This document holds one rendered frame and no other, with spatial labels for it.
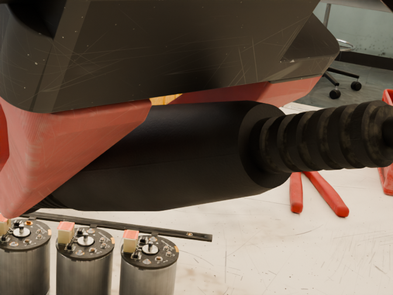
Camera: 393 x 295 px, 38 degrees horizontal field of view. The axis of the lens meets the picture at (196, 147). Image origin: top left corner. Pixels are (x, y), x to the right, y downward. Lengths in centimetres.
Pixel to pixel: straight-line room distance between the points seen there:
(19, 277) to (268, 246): 18
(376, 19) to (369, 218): 419
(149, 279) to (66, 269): 3
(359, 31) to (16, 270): 445
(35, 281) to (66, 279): 2
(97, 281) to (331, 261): 18
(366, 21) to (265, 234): 426
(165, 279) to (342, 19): 443
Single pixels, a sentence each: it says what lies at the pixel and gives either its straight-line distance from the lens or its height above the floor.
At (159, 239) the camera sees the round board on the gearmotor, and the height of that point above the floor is 81.
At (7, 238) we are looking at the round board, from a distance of 26.
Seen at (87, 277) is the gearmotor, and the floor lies 80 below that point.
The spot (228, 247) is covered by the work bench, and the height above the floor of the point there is 75.
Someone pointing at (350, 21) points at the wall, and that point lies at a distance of 464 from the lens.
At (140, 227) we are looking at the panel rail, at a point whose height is 81.
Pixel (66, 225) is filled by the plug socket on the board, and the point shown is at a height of 82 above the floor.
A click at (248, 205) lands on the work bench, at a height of 75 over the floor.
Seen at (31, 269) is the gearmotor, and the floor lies 80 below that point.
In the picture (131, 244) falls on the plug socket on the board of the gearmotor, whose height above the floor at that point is 82.
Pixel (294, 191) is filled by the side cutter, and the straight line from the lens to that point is 45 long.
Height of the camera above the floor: 95
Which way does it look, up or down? 22 degrees down
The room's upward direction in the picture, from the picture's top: 6 degrees clockwise
